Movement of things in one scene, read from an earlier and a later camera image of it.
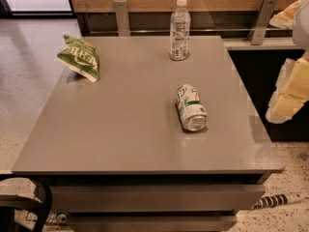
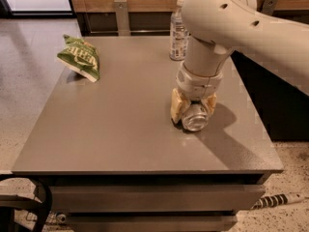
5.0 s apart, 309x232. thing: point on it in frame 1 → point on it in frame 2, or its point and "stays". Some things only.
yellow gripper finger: x=285 y=19 → x=210 y=102
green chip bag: x=80 y=57 stays
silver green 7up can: x=192 y=112 stays
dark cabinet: x=260 y=71 stays
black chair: x=10 y=203 stays
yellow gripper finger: x=292 y=90 → x=179 y=103
